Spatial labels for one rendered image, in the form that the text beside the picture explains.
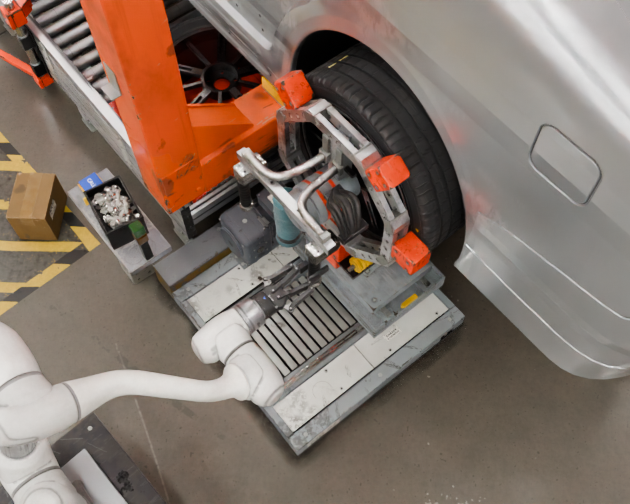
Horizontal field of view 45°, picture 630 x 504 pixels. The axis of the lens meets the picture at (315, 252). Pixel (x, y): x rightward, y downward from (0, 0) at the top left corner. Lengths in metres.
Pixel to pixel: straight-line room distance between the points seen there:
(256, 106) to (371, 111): 0.74
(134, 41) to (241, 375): 0.90
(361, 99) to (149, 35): 0.58
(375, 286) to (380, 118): 0.95
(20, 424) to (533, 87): 1.31
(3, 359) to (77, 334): 1.29
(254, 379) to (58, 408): 0.50
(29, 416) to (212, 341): 0.52
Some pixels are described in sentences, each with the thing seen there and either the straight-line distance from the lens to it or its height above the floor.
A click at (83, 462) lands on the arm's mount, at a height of 0.33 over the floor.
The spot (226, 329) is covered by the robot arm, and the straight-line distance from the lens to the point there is 2.09.
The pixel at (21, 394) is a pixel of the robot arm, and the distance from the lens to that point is 1.86.
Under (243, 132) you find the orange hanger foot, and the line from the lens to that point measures 2.68.
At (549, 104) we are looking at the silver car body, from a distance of 1.65.
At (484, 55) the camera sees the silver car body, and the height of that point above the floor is 1.57.
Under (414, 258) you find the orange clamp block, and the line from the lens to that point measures 2.19.
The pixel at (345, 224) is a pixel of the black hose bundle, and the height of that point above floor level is 1.01.
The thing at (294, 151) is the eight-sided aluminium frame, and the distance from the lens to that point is 2.52.
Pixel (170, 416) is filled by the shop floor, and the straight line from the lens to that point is 2.97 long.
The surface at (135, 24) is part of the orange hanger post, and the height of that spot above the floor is 1.38.
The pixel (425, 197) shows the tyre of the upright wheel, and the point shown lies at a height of 1.04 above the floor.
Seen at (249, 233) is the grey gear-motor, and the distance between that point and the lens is 2.77.
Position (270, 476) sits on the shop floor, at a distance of 2.87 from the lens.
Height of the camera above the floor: 2.80
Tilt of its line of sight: 62 degrees down
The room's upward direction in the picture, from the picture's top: straight up
